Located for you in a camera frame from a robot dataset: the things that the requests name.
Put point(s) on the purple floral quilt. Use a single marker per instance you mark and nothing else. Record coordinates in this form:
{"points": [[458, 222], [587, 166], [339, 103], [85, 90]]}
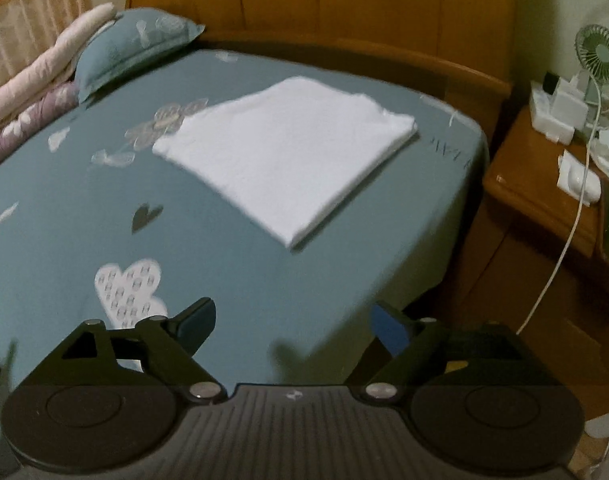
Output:
{"points": [[24, 130]]}

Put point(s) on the green desk fan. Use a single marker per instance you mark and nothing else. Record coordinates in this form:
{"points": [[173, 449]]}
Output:
{"points": [[599, 52]]}

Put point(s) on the white small case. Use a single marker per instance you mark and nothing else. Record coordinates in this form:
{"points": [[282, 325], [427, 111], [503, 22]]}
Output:
{"points": [[577, 177]]}

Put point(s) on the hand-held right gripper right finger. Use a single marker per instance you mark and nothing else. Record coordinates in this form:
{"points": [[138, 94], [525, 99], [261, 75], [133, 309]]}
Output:
{"points": [[389, 330]]}

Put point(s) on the wooden headboard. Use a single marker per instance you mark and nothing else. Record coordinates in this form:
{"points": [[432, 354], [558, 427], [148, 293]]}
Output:
{"points": [[334, 0]]}

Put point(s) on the white boxes on nightstand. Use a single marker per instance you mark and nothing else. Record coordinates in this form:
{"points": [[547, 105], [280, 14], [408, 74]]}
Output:
{"points": [[554, 110]]}

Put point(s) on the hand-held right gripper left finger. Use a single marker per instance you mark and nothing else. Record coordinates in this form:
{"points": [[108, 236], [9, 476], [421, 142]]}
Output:
{"points": [[197, 322]]}

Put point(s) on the white printed shirt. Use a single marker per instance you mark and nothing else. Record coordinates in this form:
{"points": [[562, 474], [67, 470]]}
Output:
{"points": [[284, 160]]}

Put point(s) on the teal floral pillow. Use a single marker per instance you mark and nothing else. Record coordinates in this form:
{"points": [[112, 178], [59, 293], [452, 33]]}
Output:
{"points": [[129, 50]]}

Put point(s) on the beige orange patterned curtain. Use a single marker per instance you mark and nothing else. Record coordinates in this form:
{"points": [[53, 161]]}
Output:
{"points": [[24, 25]]}

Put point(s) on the teal floral bed sheet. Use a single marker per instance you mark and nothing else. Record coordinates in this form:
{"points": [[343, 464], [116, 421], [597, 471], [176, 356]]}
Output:
{"points": [[84, 200]]}

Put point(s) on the wooden nightstand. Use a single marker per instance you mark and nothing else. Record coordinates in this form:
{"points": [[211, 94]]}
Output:
{"points": [[524, 180]]}

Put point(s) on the pink floral quilt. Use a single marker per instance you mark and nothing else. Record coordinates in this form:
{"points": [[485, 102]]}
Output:
{"points": [[34, 80]]}

